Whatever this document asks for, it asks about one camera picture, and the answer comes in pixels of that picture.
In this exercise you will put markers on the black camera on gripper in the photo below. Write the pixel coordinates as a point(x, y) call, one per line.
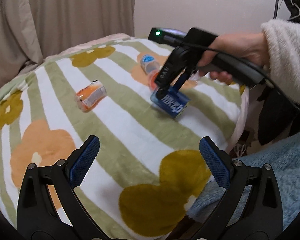
point(171, 37)

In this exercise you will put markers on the light blue fluffy blanket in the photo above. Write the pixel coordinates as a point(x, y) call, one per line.
point(284, 158)

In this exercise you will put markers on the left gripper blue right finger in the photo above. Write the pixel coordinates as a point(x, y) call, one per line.
point(251, 206)

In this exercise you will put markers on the white wire hanger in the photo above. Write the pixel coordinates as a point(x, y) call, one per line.
point(293, 8)

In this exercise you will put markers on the right hand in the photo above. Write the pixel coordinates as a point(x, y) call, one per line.
point(250, 46)

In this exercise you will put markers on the striped flower blanket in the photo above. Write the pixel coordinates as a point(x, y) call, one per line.
point(148, 171)

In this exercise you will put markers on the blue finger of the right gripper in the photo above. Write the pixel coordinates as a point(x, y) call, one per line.
point(164, 79)
point(181, 82)

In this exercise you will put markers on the clear cup light-blue label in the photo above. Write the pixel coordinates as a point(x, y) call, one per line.
point(149, 64)

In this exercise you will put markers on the pink bed sheet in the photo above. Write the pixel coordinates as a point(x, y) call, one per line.
point(89, 44)

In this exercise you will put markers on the white fleece right sleeve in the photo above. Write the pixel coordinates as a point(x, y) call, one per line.
point(283, 39)

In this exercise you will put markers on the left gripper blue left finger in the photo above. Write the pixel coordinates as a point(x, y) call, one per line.
point(48, 207)

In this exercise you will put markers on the beige curtain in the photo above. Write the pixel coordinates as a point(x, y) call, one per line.
point(32, 30)

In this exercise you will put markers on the clear cup orange inside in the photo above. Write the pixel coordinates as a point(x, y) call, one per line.
point(151, 79)

